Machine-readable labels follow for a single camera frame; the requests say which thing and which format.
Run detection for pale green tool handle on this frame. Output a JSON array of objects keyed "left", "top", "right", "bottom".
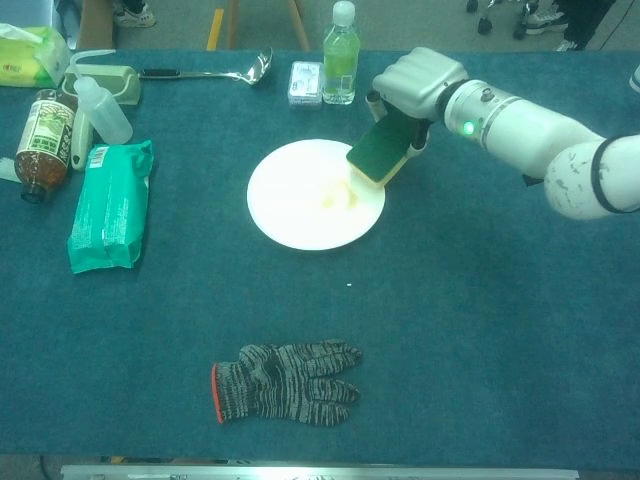
[{"left": 69, "top": 107, "right": 95, "bottom": 173}]

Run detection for aluminium rail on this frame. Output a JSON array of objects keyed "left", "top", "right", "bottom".
[{"left": 59, "top": 463, "right": 580, "bottom": 480}]

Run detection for steel ladle black handle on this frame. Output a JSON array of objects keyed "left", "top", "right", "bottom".
[{"left": 137, "top": 47, "right": 275, "bottom": 87}]

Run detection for green yellow sponge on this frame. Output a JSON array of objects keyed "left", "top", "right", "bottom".
[{"left": 345, "top": 110, "right": 420, "bottom": 189}]

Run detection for yellow strip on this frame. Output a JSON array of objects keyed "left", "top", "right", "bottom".
[{"left": 206, "top": 8, "right": 225, "bottom": 51}]

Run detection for green drink bottle white cap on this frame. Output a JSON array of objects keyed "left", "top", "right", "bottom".
[{"left": 322, "top": 0, "right": 360, "bottom": 106}]

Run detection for pale green plastic holder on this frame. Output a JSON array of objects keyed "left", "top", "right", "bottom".
[{"left": 62, "top": 64, "right": 142, "bottom": 107}]

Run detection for straight wooden leg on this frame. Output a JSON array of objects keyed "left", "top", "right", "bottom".
[{"left": 227, "top": 0, "right": 240, "bottom": 51}]

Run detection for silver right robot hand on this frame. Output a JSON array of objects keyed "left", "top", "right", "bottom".
[{"left": 366, "top": 46, "right": 471, "bottom": 157}]

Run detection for white round plate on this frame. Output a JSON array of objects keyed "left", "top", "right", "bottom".
[{"left": 246, "top": 138, "right": 388, "bottom": 250}]

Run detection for person in dark trousers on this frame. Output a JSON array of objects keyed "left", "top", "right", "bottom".
[{"left": 524, "top": 0, "right": 619, "bottom": 53}]

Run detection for white squeeze wash bottle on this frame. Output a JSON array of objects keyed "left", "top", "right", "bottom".
[{"left": 68, "top": 48, "right": 135, "bottom": 145}]

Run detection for brown cardboard box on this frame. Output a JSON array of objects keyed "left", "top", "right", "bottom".
[{"left": 78, "top": 0, "right": 119, "bottom": 51}]

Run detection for teal table cloth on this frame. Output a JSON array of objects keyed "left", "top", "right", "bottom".
[{"left": 0, "top": 48, "right": 640, "bottom": 457}]

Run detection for clear small plastic box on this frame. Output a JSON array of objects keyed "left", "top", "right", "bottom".
[{"left": 288, "top": 60, "right": 324, "bottom": 110}]

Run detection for chrome wheeled stool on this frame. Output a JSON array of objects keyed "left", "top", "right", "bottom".
[{"left": 466, "top": 0, "right": 532, "bottom": 41}]

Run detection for green wet wipes pack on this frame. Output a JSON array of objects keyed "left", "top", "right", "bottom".
[{"left": 66, "top": 138, "right": 156, "bottom": 275}]

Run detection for slanted wooden leg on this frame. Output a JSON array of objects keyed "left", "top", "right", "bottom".
[{"left": 285, "top": 0, "right": 312, "bottom": 51}]

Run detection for yellow green tissue pack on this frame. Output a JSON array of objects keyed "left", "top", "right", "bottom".
[{"left": 0, "top": 23, "right": 73, "bottom": 90}]

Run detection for white paper scrap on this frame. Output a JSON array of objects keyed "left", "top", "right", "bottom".
[{"left": 0, "top": 156, "right": 22, "bottom": 184}]

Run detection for brown sauce bottle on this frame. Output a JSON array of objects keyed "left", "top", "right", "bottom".
[{"left": 14, "top": 88, "right": 79, "bottom": 205}]

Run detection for white black sneaker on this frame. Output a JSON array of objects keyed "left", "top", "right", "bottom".
[{"left": 114, "top": 0, "right": 157, "bottom": 28}]

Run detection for grey black knit glove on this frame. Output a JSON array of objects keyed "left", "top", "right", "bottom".
[{"left": 210, "top": 338, "right": 364, "bottom": 429}]

